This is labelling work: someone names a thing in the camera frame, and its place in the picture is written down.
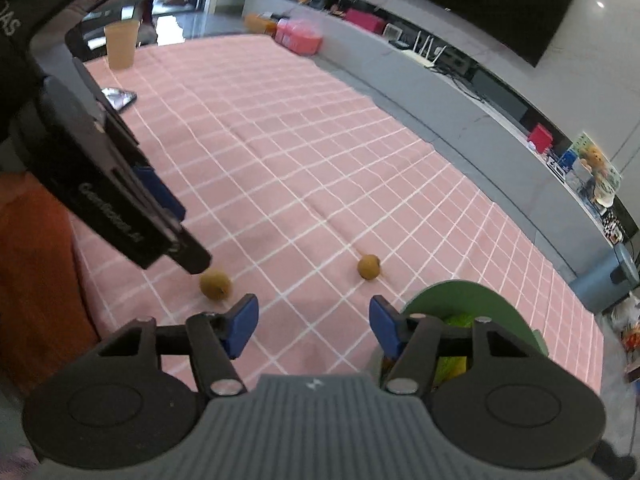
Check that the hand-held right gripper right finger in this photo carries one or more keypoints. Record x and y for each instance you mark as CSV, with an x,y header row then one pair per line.
x,y
384,325

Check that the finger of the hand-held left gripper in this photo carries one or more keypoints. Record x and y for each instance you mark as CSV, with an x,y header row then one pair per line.
x,y
192,257
160,192

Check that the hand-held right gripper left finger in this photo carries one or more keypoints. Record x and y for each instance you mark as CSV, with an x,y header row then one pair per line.
x,y
242,325

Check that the small brown kiwi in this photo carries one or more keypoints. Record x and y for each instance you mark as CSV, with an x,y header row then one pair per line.
x,y
369,266
216,285

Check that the green colander bowl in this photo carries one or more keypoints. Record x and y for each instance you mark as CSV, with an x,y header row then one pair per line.
x,y
475,300

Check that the small shiny packet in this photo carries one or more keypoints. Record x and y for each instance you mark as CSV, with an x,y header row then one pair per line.
x,y
119,98

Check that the beige plastic cup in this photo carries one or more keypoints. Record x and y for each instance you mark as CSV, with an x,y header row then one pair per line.
x,y
121,45

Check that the person's orange clothing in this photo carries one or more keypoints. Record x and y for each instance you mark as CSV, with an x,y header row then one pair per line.
x,y
40,270

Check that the pink checked tablecloth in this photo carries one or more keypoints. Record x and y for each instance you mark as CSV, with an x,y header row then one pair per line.
x,y
300,185

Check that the orange bag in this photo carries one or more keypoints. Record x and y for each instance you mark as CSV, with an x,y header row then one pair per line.
x,y
260,23

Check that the pink storage box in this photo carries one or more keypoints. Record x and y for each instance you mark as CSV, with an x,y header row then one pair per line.
x,y
299,37

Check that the blue-grey trash bin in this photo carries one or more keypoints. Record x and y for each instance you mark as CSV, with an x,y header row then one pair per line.
x,y
605,280

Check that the grey tv console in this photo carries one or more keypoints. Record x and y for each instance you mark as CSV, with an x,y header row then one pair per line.
x,y
400,95

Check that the red box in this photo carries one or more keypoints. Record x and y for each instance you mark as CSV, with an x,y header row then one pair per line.
x,y
540,138

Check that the white plastic bag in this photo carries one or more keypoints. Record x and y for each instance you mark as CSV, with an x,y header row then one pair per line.
x,y
627,315

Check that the red bag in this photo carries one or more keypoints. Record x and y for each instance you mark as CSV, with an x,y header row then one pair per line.
x,y
632,337

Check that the black and white patterned box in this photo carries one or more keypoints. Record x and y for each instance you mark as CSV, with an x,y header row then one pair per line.
x,y
614,225

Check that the white hat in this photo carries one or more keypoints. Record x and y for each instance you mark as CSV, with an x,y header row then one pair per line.
x,y
606,194

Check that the teddy bear bouquet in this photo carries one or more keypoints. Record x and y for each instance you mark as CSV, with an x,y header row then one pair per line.
x,y
591,167

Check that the colourful picture card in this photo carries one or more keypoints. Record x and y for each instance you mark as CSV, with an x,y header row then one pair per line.
x,y
580,142

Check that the white router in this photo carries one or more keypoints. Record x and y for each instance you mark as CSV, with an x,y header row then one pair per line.
x,y
425,55

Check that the small white desk clock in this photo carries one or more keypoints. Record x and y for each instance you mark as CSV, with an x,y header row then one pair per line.
x,y
393,33

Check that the black television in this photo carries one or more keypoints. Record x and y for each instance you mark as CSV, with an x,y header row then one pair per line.
x,y
475,0

